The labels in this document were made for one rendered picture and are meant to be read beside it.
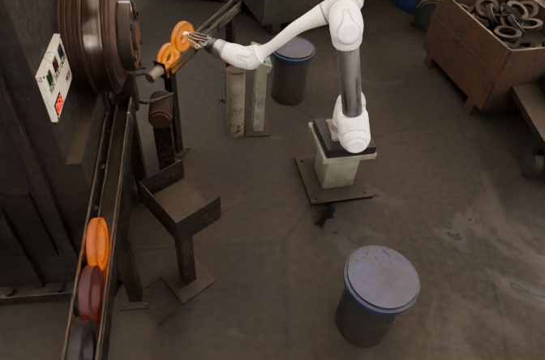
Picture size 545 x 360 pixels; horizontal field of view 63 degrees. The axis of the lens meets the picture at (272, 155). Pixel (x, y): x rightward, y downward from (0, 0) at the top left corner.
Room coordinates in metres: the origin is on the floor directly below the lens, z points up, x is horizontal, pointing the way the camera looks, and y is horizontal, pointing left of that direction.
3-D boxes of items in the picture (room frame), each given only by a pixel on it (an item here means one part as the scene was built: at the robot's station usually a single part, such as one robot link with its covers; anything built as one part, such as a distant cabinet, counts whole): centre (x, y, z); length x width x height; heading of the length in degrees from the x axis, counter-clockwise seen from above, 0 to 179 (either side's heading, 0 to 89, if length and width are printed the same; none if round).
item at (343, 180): (1.95, -0.39, 0.16); 0.40 x 0.40 x 0.31; 16
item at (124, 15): (1.58, 0.62, 1.11); 0.28 x 0.06 x 0.28; 11
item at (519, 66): (3.21, -1.70, 0.33); 0.93 x 0.73 x 0.66; 18
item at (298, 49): (2.78, -0.07, 0.22); 0.32 x 0.32 x 0.43
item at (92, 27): (1.56, 0.71, 1.11); 0.47 x 0.06 x 0.47; 11
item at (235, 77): (2.30, 0.28, 0.26); 0.12 x 0.12 x 0.52
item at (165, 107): (1.91, 0.65, 0.27); 0.22 x 0.13 x 0.53; 11
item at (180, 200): (1.13, 0.35, 0.36); 0.26 x 0.20 x 0.72; 46
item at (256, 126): (2.37, 0.13, 0.31); 0.24 x 0.16 x 0.62; 11
